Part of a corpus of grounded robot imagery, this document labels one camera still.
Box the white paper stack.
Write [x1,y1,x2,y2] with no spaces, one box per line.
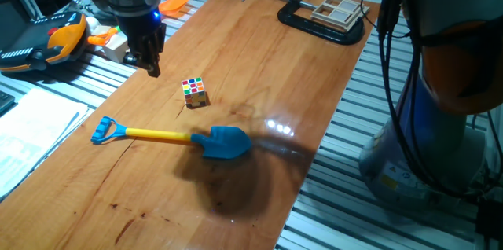
[0,87,95,200]

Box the orange toy shovel green shaft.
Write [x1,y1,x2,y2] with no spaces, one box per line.
[86,0,193,46]

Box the blue toy shovel yellow shaft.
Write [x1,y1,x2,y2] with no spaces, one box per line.
[90,116,253,160]

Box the black and orange teach pendant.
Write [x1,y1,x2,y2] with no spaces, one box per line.
[0,10,88,73]

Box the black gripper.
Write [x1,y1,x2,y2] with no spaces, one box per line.
[116,10,167,79]

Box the black C-clamp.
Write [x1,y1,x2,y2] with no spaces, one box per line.
[241,0,365,46]

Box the black keyboard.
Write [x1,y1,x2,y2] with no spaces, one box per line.
[0,90,16,117]

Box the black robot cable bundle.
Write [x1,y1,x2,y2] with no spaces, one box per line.
[359,0,503,200]

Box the multicoloured puzzle cube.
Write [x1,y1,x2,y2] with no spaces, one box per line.
[181,77,208,108]

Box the pale wooden block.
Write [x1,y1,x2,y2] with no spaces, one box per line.
[102,33,130,64]

